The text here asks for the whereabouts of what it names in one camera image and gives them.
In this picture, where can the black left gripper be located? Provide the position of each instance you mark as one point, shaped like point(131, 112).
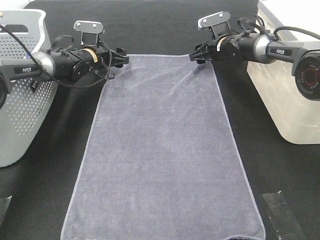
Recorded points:
point(110, 58)

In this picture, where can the clear tape strip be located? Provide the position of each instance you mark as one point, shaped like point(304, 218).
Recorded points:
point(284, 223)
point(4, 205)

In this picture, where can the clear tape strip left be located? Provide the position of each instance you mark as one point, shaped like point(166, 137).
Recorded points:
point(4, 205)

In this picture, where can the grey purple towel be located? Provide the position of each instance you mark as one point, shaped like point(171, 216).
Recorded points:
point(161, 161)

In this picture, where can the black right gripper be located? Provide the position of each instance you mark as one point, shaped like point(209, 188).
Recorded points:
point(205, 52)

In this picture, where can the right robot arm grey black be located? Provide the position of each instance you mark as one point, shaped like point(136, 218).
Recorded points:
point(263, 47)

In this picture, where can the clear tape strip right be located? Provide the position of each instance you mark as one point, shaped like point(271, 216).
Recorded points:
point(284, 223)

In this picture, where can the white storage bin grey rim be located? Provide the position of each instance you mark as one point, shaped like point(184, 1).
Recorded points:
point(296, 118)

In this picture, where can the grey perforated laundry basket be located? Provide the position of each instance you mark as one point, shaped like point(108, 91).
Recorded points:
point(27, 105)

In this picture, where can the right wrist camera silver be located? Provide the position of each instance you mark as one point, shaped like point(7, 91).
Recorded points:
point(217, 23)

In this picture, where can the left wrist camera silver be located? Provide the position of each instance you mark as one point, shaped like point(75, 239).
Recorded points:
point(90, 31)

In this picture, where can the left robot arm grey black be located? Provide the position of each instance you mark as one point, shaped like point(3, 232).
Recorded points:
point(58, 64)

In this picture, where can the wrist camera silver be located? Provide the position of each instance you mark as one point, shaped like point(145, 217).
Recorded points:
point(90, 31)
point(217, 23)

